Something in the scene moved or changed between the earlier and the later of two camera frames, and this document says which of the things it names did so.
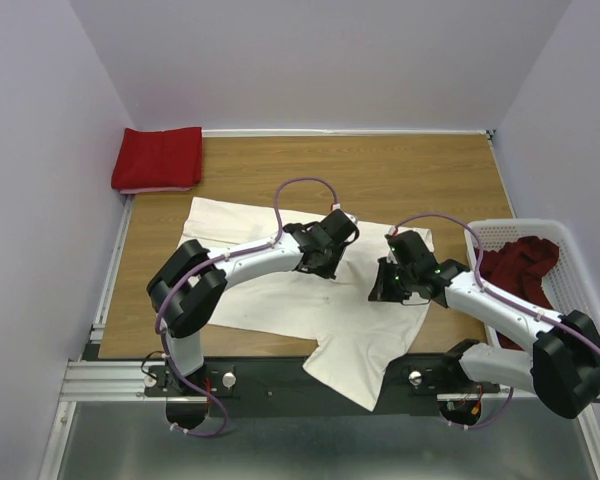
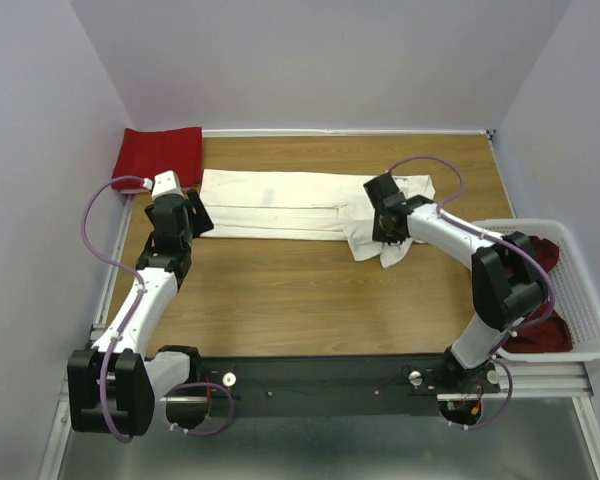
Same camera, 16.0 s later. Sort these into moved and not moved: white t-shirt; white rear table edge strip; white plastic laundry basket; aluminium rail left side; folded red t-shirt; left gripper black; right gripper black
Moved: left gripper black; white t-shirt; right gripper black
Not moved: aluminium rail left side; white plastic laundry basket; folded red t-shirt; white rear table edge strip
